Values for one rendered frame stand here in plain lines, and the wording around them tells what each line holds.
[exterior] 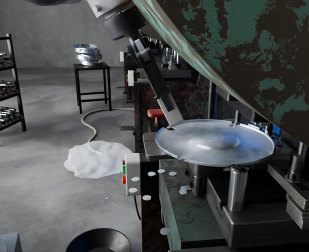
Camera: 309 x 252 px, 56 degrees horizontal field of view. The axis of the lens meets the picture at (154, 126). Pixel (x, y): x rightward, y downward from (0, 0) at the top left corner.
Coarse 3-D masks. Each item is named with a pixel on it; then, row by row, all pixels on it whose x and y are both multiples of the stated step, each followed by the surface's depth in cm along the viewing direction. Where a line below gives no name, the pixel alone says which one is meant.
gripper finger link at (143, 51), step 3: (138, 39) 50; (135, 42) 50; (138, 42) 50; (138, 45) 49; (141, 45) 49; (138, 48) 49; (141, 48) 49; (141, 51) 48; (144, 51) 48; (141, 54) 48; (144, 54) 48; (147, 54) 48; (144, 57) 48; (147, 57) 49; (144, 60) 49; (147, 60) 49
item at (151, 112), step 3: (147, 111) 104; (150, 111) 103; (153, 111) 103; (156, 111) 103; (159, 111) 103; (162, 111) 103; (150, 114) 101; (153, 114) 101; (156, 114) 101; (159, 114) 101; (162, 114) 101; (156, 117) 104; (159, 117) 105; (156, 120) 104
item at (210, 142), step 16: (176, 128) 81; (192, 128) 81; (208, 128) 81; (224, 128) 81; (240, 128) 81; (160, 144) 70; (176, 144) 70; (192, 144) 70; (208, 144) 69; (224, 144) 69; (240, 144) 70; (256, 144) 70; (272, 144) 70; (192, 160) 61; (208, 160) 62; (224, 160) 62; (240, 160) 62; (256, 160) 61
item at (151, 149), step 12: (156, 132) 78; (144, 144) 71; (156, 144) 71; (156, 156) 66; (168, 156) 66; (192, 168) 73; (204, 168) 70; (216, 168) 71; (192, 180) 73; (204, 180) 72; (192, 192) 74; (204, 192) 73
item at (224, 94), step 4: (216, 88) 73; (220, 88) 70; (220, 92) 70; (224, 92) 67; (224, 96) 67; (228, 96) 65; (232, 96) 65; (228, 100) 65; (232, 100) 65; (236, 100) 65; (244, 104) 63
